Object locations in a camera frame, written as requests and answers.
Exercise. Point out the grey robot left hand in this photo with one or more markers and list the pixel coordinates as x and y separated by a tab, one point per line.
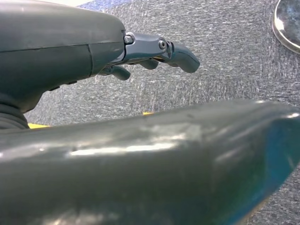
58	37

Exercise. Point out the yellow floor tape square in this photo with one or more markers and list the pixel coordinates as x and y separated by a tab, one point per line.
38	126

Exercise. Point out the chrome stanchion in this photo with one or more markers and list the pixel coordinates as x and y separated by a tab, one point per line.
289	18

